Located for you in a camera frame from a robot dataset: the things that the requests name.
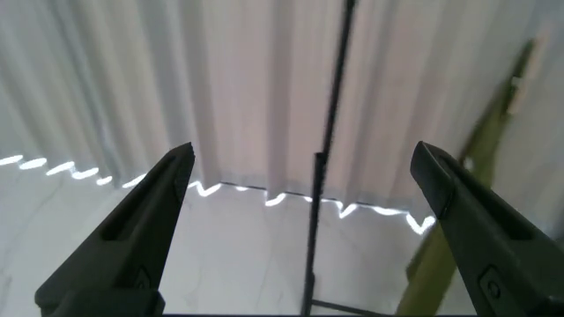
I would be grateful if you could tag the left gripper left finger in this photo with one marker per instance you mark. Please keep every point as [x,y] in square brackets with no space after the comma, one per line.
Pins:
[123,251]

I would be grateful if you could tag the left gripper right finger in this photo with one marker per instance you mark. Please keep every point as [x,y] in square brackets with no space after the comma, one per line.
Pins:
[493,251]

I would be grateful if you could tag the green printed shirt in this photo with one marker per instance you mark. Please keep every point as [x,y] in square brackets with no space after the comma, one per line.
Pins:
[484,141]

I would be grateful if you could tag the black clothes rack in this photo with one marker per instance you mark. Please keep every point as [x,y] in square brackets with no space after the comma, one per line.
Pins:
[330,110]

